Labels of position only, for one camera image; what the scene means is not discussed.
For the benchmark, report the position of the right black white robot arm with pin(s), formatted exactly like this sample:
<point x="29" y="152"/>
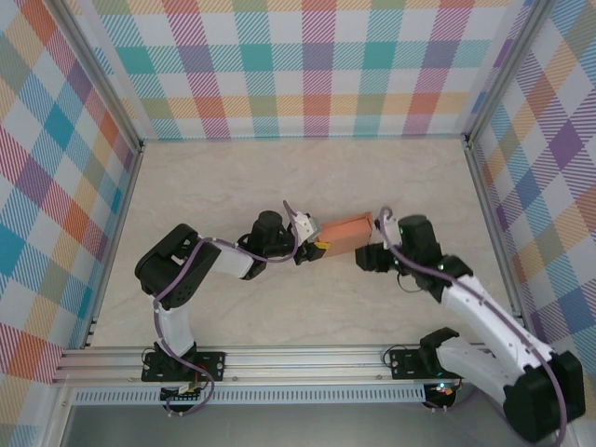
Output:
<point x="535" y="405"/>

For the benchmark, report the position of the right aluminium side rail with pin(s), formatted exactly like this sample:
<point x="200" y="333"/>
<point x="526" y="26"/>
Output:
<point x="487" y="205"/>

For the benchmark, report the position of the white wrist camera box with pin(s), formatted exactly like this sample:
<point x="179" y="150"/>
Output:
<point x="378" y="224"/>
<point x="306" y="227"/>

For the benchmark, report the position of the left aluminium side rail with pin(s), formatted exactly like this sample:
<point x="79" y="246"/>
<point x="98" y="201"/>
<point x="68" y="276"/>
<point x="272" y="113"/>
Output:
<point x="123" y="205"/>

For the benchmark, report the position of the left aluminium frame post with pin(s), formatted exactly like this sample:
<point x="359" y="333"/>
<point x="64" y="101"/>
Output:
<point x="93" y="79"/>

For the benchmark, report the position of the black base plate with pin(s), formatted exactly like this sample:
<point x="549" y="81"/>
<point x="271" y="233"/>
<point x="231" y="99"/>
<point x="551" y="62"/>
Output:
<point x="212" y="363"/>
<point x="405" y="365"/>

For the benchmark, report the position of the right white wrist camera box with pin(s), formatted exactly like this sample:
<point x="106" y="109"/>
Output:
<point x="378" y="224"/>

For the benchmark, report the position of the aluminium frame post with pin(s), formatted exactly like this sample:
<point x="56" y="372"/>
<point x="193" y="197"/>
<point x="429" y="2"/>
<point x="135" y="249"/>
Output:
<point x="93" y="79"/>
<point x="507" y="70"/>

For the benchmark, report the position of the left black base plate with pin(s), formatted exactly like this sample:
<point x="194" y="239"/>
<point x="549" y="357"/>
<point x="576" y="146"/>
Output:
<point x="212" y="363"/>

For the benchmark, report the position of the aluminium side rail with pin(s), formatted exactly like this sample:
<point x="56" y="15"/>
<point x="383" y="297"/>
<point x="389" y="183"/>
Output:
<point x="123" y="205"/>
<point x="487" y="205"/>

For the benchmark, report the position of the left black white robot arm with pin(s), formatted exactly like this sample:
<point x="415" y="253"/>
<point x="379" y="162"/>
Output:
<point x="177" y="270"/>

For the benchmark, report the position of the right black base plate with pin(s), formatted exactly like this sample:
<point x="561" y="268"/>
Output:
<point x="405" y="365"/>

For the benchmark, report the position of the right aluminium frame post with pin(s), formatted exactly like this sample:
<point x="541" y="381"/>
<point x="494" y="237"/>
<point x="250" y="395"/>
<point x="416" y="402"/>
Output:
<point x="507" y="70"/>

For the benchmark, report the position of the orange paper box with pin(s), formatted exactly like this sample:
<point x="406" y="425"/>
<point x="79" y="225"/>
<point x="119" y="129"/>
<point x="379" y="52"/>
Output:
<point x="347" y="235"/>

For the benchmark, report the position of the wide aluminium frame rail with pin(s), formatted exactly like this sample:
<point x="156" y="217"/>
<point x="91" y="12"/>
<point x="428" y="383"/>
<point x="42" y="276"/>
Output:
<point x="302" y="363"/>

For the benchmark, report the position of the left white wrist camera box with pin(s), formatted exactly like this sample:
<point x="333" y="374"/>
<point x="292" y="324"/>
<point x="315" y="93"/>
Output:
<point x="306" y="227"/>

